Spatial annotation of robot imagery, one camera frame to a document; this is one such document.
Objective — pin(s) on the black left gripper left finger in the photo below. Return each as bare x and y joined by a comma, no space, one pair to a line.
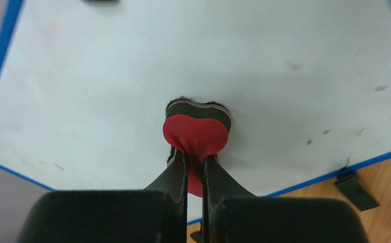
172,183

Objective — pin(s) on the blue framed whiteboard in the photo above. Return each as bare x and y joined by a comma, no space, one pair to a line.
84,87

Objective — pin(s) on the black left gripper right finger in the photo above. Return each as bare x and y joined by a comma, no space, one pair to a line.
219,187

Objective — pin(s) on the red heart eraser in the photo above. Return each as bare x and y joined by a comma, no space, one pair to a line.
198,130

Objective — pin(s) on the silver wire board stand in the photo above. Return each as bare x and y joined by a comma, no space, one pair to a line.
276,219

